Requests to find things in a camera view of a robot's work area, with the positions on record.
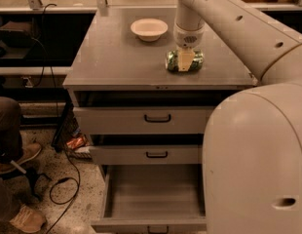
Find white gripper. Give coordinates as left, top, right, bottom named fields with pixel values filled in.
left=173, top=24, right=204, bottom=71

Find crushed green soda can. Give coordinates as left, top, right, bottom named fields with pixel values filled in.
left=166, top=50, right=205, bottom=72

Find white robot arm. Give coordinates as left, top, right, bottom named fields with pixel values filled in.
left=175, top=0, right=302, bottom=234

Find grey metal drawer cabinet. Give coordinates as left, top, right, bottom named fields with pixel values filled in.
left=62, top=6, right=259, bottom=234

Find top grey drawer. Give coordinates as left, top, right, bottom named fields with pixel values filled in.
left=73, top=106, right=213, bottom=135

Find middle grey drawer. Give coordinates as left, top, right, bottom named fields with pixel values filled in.
left=89, top=145, right=202, bottom=165

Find bottom grey open drawer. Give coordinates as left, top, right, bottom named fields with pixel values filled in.
left=92, top=164, right=207, bottom=234

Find white paper bowl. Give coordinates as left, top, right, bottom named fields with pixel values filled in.
left=131, top=19, right=169, bottom=42

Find orange snack packet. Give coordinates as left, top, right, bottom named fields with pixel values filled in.
left=66, top=136, right=87, bottom=150

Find tan shoe far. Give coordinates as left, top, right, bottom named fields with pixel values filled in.
left=0, top=142, right=42, bottom=175

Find tan shoe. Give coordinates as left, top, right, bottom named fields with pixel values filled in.
left=0, top=142, right=42, bottom=175
left=10, top=205, right=46, bottom=234

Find brown trouser leg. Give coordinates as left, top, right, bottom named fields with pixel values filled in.
left=0, top=97, right=22, bottom=163

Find tan shoe near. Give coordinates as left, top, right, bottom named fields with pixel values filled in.
left=10, top=205, right=46, bottom=234

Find black floor cable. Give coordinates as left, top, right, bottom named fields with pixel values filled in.
left=43, top=149, right=82, bottom=234

